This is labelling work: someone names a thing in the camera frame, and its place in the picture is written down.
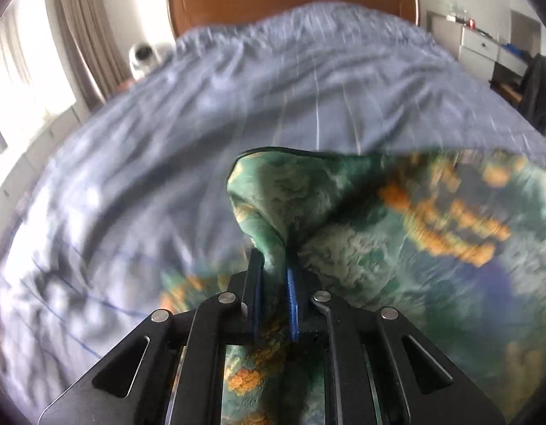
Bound green printed jacket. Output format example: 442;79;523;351
160;146;546;425

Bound white desk with drawers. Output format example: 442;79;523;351
426;9;533;81

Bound dark jacket on chair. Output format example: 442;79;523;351
518;53;546;137

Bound beige curtain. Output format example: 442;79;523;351
43;0;133;112

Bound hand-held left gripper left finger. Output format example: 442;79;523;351
38;248;265;425

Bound white wardrobe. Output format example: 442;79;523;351
507;6;546;69

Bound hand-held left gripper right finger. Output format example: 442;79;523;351
284;252;506;425

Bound white window cabinet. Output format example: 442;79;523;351
0;102;106;224

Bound window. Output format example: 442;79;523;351
0;4;79;153

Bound white round fan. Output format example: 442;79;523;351
128;42;162;75

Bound blue checked duvet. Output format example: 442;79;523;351
0;2;546;408

